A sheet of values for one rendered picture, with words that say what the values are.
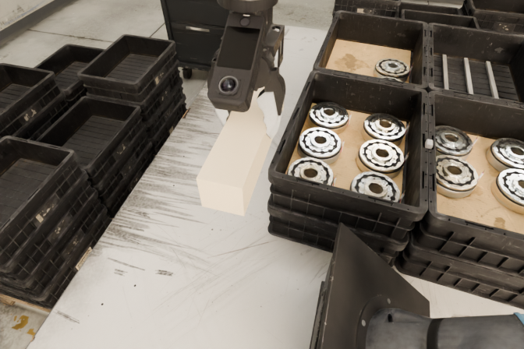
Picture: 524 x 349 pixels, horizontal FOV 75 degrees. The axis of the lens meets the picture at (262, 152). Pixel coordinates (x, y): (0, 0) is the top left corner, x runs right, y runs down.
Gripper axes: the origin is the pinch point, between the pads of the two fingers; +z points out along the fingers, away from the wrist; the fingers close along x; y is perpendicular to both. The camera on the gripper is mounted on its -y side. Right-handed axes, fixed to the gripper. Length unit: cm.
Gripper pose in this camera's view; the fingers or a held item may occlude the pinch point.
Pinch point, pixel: (247, 131)
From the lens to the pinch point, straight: 51.7
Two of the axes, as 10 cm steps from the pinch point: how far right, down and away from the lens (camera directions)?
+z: 0.0, 7.0, 7.1
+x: -9.6, -1.9, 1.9
